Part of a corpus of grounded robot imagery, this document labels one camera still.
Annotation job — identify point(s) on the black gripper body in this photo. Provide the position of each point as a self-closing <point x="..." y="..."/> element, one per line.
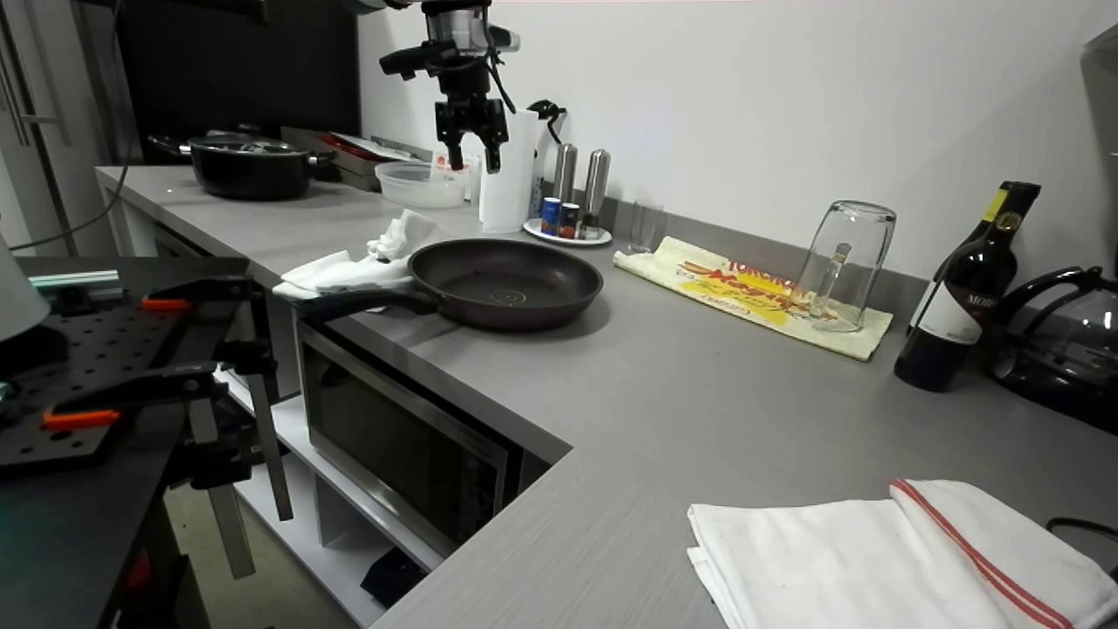
<point x="471" y="105"/>

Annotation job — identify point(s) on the blue-striped dish cloth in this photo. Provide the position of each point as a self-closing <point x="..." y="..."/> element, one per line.
<point x="396" y="240"/>

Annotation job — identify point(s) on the dark non-stick frying pan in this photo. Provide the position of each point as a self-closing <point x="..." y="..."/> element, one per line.
<point x="511" y="285"/>

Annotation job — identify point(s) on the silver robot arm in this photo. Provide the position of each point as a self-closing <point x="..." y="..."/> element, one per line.
<point x="457" y="18"/>

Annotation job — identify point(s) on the folded white dish cloth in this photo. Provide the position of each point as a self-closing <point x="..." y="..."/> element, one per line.
<point x="337" y="276"/>

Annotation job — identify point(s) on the red-striped white dish cloth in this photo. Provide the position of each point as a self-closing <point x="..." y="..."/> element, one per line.
<point x="862" y="560"/>

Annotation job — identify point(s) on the white paper towel roll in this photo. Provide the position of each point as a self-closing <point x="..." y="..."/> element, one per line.
<point x="508" y="185"/>

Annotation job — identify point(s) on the black spray bottle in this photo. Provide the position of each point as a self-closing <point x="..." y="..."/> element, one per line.
<point x="545" y="113"/>

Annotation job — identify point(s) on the steel salt shaker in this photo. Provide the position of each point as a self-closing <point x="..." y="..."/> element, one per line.
<point x="565" y="170"/>

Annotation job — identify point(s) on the small blue can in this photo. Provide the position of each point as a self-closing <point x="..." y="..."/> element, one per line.
<point x="550" y="213"/>

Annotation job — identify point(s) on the flat box stack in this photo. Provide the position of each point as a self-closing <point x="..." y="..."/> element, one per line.
<point x="369" y="159"/>

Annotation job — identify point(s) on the small dark red can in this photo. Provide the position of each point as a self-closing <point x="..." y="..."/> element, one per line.
<point x="571" y="217"/>

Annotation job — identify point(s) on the steel pepper shaker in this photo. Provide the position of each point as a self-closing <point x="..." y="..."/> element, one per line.
<point x="595" y="178"/>

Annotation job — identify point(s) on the round white tray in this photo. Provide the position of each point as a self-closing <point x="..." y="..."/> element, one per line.
<point x="595" y="234"/>

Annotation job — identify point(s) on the black pot with lid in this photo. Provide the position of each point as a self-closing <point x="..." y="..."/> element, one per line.
<point x="250" y="170"/>

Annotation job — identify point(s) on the black panel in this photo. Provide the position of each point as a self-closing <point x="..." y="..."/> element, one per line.
<point x="233" y="65"/>

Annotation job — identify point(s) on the yellow printed mat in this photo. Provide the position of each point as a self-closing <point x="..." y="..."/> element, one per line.
<point x="720" y="285"/>

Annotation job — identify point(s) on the steel microwave oven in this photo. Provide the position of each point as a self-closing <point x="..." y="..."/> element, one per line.
<point x="396" y="449"/>

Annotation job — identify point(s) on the black orange bar clamp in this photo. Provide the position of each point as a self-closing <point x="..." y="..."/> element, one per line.
<point x="83" y="416"/>
<point x="163" y="305"/>

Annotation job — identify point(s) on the clear drinking glass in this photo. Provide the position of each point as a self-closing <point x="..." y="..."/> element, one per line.
<point x="848" y="264"/>

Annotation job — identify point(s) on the white shelf unit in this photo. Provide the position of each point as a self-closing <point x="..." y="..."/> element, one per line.
<point x="297" y="511"/>

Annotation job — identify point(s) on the white lamp shade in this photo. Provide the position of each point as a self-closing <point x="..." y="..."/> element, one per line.
<point x="19" y="298"/>

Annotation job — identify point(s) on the dark wine bottle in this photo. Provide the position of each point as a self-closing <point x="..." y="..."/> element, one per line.
<point x="949" y="314"/>

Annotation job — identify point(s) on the black perforated work table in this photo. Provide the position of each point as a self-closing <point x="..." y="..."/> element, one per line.
<point x="70" y="526"/>

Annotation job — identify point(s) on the black kettle appliance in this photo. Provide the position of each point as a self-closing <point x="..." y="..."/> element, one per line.
<point x="1053" y="350"/>

